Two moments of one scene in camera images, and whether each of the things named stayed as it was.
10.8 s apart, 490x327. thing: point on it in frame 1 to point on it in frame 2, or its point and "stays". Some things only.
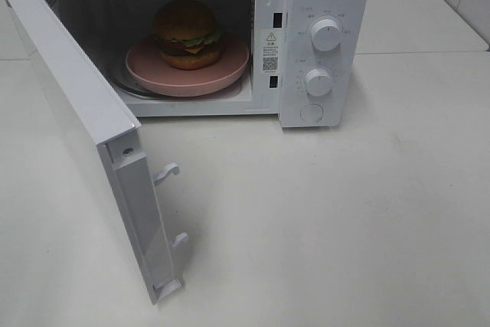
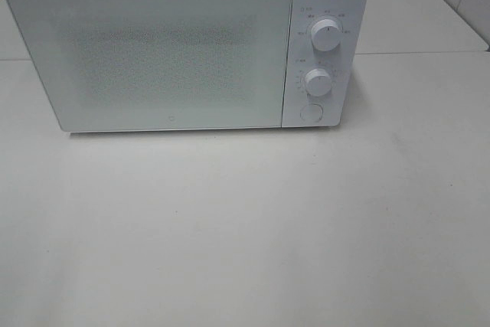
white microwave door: x=109 y=119 to x=158 y=56
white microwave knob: x=318 y=82 stays
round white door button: x=311 y=113 stays
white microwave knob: x=325 y=35 stays
